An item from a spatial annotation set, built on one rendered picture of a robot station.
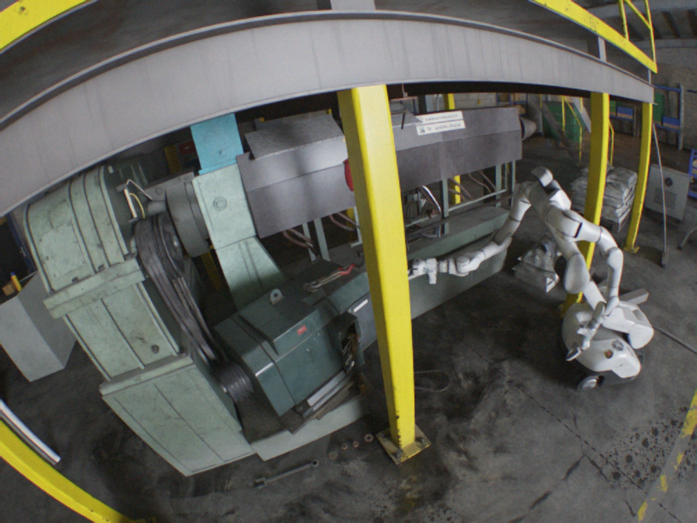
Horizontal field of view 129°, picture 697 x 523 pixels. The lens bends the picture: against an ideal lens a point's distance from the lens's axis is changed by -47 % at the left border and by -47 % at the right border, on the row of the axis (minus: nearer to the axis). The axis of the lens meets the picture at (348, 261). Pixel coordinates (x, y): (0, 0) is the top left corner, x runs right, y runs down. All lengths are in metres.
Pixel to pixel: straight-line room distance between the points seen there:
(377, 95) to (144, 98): 0.54
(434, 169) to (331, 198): 0.79
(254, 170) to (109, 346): 1.13
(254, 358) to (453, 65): 1.28
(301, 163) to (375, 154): 0.98
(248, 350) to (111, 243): 0.69
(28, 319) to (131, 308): 2.74
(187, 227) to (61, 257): 0.66
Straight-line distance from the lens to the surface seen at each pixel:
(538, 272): 2.94
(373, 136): 0.79
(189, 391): 1.55
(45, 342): 4.07
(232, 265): 1.83
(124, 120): 0.75
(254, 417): 1.79
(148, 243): 1.23
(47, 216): 1.39
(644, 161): 3.86
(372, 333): 1.69
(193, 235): 1.63
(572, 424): 2.07
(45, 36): 0.88
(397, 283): 0.96
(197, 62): 0.75
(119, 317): 1.39
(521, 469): 1.84
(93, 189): 1.29
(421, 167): 2.12
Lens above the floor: 1.65
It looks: 29 degrees down
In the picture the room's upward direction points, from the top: 11 degrees counter-clockwise
